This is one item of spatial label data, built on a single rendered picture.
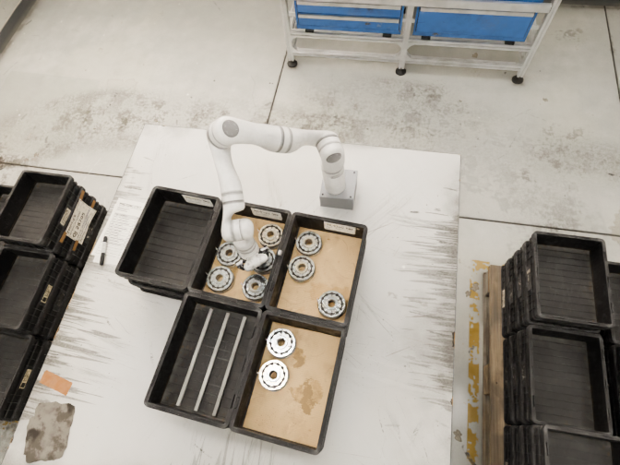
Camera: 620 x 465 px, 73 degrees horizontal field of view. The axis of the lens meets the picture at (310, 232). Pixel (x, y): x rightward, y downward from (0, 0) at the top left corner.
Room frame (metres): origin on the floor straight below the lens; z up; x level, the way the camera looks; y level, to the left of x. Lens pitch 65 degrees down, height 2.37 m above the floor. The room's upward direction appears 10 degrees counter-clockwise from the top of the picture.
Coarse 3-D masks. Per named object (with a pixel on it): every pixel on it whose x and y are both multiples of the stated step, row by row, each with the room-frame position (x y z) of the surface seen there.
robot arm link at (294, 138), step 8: (288, 128) 0.95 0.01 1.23; (296, 128) 0.96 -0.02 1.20; (288, 136) 0.91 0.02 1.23; (296, 136) 0.92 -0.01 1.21; (304, 136) 0.94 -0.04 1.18; (312, 136) 0.96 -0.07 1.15; (320, 136) 0.97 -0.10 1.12; (328, 136) 0.97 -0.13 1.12; (336, 136) 0.97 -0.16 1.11; (288, 144) 0.89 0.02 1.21; (296, 144) 0.90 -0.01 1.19; (304, 144) 0.93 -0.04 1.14; (312, 144) 0.96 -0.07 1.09; (280, 152) 0.89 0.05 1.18; (288, 152) 0.89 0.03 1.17
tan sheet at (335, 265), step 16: (336, 240) 0.68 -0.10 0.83; (352, 240) 0.66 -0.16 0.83; (320, 256) 0.62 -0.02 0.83; (336, 256) 0.61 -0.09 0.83; (352, 256) 0.59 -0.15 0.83; (288, 272) 0.58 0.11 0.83; (320, 272) 0.55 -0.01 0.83; (336, 272) 0.54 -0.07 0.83; (352, 272) 0.53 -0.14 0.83; (288, 288) 0.51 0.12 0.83; (304, 288) 0.50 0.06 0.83; (320, 288) 0.49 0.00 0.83; (336, 288) 0.48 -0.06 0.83; (288, 304) 0.45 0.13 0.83; (304, 304) 0.44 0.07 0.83; (336, 320) 0.36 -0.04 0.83
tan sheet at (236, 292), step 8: (232, 216) 0.87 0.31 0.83; (240, 216) 0.86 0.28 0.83; (256, 224) 0.81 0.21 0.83; (264, 224) 0.80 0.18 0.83; (280, 224) 0.79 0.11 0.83; (256, 232) 0.77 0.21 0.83; (224, 240) 0.76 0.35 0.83; (256, 240) 0.74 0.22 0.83; (216, 256) 0.70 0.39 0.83; (216, 264) 0.66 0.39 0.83; (232, 272) 0.62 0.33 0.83; (240, 272) 0.61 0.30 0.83; (248, 272) 0.61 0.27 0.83; (240, 280) 0.58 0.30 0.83; (208, 288) 0.57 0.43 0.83; (232, 288) 0.55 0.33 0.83; (240, 288) 0.55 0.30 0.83; (256, 288) 0.54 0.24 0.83; (232, 296) 0.52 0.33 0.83; (240, 296) 0.51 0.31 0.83
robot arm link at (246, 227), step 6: (240, 222) 0.63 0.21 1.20; (246, 222) 0.63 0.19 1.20; (252, 222) 0.64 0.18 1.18; (240, 228) 0.61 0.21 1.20; (246, 228) 0.61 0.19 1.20; (252, 228) 0.61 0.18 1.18; (246, 234) 0.59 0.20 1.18; (252, 234) 0.60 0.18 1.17; (246, 240) 0.60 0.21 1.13; (252, 240) 0.60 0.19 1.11; (240, 246) 0.60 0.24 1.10; (246, 246) 0.59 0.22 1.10; (252, 246) 0.60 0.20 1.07; (240, 252) 0.60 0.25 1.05; (246, 252) 0.59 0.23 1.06
